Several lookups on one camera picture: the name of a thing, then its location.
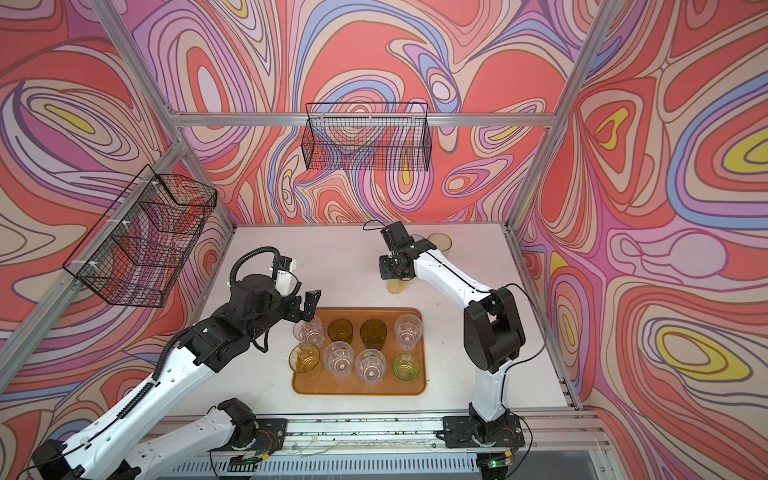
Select yellow tall glass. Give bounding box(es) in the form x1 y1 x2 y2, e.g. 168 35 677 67
386 279 409 295

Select black wire basket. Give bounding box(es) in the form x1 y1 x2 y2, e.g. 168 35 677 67
301 101 432 172
62 166 218 308

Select yellow short plastic glass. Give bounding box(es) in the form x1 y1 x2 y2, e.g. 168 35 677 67
288 343 323 379

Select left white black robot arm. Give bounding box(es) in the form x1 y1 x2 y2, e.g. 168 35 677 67
31 274 321 479

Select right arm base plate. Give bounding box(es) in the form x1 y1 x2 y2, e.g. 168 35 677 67
435 415 526 451

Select green short glass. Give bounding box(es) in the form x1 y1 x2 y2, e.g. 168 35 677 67
392 353 421 382

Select clear faceted glass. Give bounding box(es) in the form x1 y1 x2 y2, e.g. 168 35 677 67
293 316 326 349
322 341 355 379

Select brown short glass front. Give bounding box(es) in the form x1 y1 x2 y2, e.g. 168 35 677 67
327 318 354 344

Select clear faceted glass front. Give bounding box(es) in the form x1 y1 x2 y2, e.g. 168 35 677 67
322 341 355 379

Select brown tall glass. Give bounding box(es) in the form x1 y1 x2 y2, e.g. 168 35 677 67
360 318 388 350

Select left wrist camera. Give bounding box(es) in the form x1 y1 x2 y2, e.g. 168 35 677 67
275 256 300 296

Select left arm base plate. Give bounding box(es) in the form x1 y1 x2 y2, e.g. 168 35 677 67
244 418 288 454

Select left black wire basket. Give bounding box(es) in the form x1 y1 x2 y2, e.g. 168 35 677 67
62 166 218 308

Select brown plastic tray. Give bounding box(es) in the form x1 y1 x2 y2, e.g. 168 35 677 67
292 307 426 396

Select green tall glass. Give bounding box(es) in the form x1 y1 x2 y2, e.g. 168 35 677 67
428 232 453 257

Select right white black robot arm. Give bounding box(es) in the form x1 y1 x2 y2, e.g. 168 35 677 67
379 222 526 448

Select back black wire basket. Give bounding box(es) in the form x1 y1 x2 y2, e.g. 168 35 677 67
301 101 432 172

